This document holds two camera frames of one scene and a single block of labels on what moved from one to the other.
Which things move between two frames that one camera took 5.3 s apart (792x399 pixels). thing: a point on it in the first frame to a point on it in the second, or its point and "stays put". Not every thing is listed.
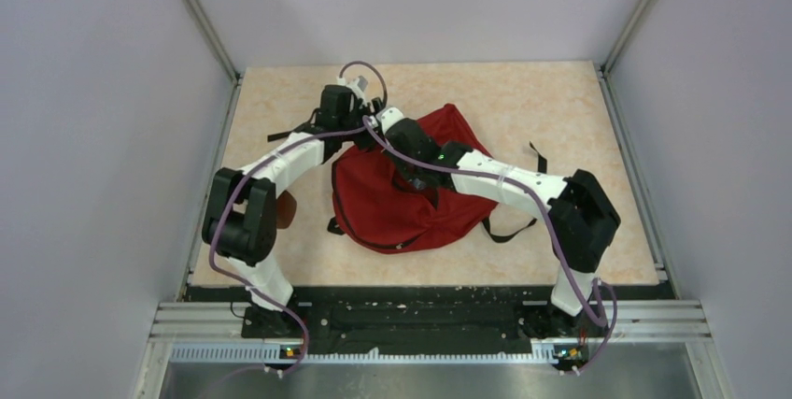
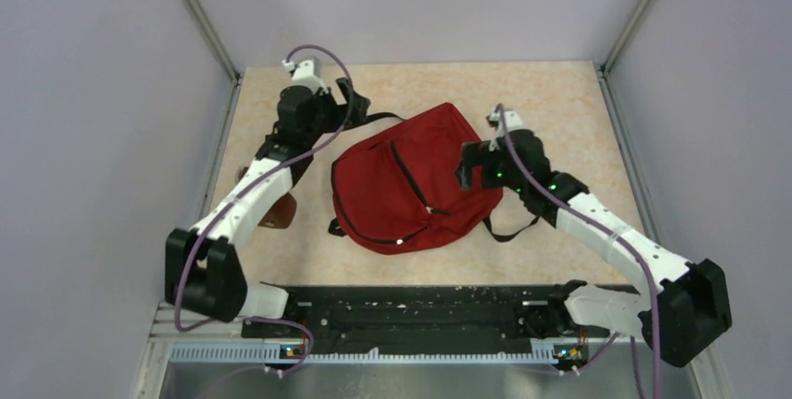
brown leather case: [286, 208] stays put
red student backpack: [388, 214] stays put
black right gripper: [407, 178] to [473, 154]
